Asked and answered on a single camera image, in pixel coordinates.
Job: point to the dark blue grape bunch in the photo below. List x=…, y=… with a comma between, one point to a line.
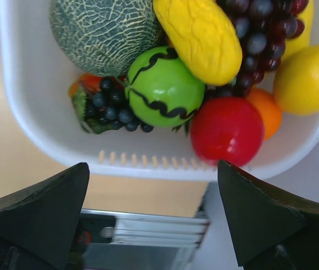
x=108, y=109

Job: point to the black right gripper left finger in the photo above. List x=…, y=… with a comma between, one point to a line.
x=38, y=223

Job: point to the yellow wrinkled fruit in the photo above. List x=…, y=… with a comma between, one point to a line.
x=204, y=38

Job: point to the dark purple grape bunch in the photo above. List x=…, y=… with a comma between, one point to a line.
x=264, y=29

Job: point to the red apple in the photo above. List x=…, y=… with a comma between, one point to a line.
x=227, y=128

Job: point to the yellow lemon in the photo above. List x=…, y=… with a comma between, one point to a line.
x=296, y=83

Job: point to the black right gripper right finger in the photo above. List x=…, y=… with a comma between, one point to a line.
x=270, y=228

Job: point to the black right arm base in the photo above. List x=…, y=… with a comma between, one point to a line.
x=91, y=229

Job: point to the green netted melon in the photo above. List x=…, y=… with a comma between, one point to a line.
x=103, y=38

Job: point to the orange fruit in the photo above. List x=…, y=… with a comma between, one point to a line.
x=271, y=114

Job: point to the yellow banana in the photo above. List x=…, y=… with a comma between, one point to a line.
x=303, y=41

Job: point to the green striped watermelon ball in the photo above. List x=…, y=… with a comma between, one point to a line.
x=161, y=90

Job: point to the aluminium front rail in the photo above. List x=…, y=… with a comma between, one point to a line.
x=154, y=230

